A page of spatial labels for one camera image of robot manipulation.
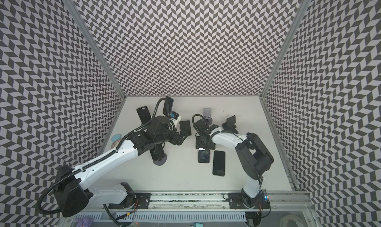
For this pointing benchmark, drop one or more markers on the back phone teal edge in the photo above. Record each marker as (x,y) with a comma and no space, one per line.
(168,105)

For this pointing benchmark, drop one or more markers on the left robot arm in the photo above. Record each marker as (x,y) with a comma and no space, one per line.
(74,188)

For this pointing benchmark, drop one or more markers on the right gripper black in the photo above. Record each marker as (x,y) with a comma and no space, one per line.
(205,142)

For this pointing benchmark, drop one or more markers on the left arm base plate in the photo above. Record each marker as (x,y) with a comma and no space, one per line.
(137,200)

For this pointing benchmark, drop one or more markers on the grey round stand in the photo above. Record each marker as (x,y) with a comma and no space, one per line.
(207,114)
(160,162)

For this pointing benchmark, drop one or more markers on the blue oval object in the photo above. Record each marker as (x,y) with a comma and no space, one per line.
(116,137)

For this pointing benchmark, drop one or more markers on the black folding stand right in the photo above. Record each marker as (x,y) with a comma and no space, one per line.
(230,124)

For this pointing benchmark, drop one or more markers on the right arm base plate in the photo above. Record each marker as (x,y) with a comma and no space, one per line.
(241,200)

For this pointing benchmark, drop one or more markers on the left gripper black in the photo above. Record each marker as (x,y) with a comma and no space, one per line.
(176,135)

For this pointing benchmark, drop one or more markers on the black centre stand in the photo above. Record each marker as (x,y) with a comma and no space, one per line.
(185,127)

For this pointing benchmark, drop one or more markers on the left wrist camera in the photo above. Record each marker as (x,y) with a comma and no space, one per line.
(175,118)

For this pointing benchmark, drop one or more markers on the tape roll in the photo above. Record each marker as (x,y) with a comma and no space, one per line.
(115,144)

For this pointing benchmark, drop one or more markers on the aluminium rail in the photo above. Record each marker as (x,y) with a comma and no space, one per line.
(218,200)

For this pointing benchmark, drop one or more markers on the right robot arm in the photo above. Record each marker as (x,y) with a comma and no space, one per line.
(254,156)

